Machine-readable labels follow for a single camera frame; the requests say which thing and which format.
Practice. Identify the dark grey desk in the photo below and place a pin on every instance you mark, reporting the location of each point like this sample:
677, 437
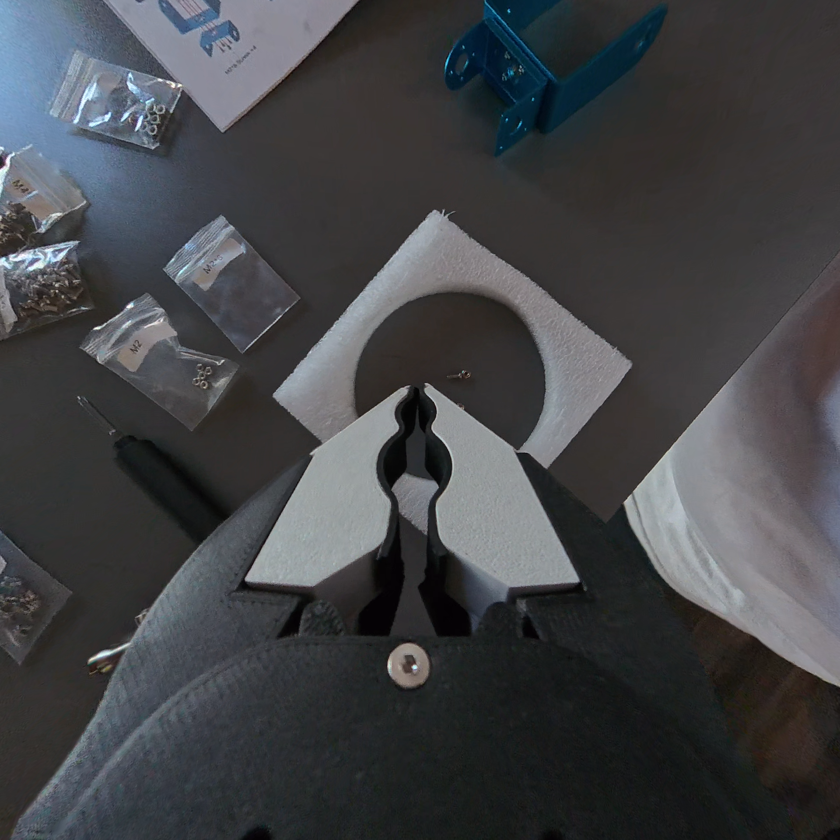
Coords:
656, 229

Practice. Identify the group of small screw bags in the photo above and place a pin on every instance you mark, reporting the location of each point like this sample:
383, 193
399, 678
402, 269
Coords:
229, 289

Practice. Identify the white foam sheet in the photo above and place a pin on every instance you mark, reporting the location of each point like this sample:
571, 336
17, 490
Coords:
492, 275

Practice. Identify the person's white shirt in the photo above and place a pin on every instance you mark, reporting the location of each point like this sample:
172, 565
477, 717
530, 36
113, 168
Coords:
754, 492

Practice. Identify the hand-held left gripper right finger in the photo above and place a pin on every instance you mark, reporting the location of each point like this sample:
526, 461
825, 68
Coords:
505, 518

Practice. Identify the white instruction booklet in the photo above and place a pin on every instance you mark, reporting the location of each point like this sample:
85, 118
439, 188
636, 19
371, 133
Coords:
262, 52

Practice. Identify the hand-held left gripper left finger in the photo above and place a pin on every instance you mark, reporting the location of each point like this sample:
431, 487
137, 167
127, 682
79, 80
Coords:
328, 518

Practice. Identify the small silver cross wrench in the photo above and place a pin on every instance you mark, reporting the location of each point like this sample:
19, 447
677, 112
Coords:
105, 659

